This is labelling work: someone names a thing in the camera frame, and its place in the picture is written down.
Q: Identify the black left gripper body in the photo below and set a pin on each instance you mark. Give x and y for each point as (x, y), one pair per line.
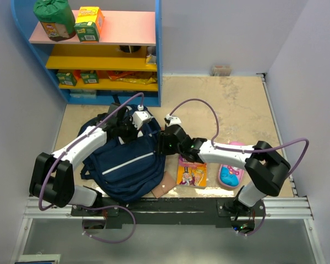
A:
(127, 130)

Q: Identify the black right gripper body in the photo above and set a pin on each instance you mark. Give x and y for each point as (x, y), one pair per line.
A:
(166, 148)

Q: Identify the brown leather wallet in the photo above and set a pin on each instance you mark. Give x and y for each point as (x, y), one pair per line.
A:
(166, 184)

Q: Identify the navy blue backpack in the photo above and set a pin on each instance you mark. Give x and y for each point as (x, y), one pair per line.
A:
(127, 171)

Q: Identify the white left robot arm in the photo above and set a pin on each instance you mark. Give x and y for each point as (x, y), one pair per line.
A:
(52, 180)

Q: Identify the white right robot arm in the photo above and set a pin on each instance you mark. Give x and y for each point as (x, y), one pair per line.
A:
(266, 168)

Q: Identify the Roald Dahl Charlie book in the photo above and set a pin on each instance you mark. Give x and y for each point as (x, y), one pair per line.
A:
(191, 174)

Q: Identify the green box right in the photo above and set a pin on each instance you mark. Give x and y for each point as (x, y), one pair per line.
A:
(89, 77)

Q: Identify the orange yellow snack packets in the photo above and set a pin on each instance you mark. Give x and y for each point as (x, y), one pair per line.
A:
(133, 77)

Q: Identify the green box left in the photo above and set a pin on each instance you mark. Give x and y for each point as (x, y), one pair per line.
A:
(66, 78)

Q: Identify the pink pencil case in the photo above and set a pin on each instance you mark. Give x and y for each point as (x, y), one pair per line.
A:
(230, 177)

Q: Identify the blue shelf unit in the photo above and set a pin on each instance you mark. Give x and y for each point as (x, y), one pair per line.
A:
(123, 46)

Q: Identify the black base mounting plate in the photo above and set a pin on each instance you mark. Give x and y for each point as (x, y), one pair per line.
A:
(212, 211)

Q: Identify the yellow green carton box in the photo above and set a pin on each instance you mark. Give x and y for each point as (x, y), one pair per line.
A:
(89, 23)

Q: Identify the green chips canister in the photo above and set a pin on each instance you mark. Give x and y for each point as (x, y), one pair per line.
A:
(56, 18)

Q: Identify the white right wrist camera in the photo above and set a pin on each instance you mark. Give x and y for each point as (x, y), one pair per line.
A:
(172, 120)

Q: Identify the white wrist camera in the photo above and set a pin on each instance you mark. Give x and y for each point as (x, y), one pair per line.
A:
(140, 117)
(172, 120)

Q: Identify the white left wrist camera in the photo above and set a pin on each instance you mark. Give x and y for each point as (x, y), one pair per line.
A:
(140, 117)

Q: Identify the small brown box at wall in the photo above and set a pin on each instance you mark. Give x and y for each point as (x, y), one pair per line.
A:
(221, 70)

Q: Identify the aluminium rail frame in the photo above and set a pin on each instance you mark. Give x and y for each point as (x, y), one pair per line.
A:
(244, 112)

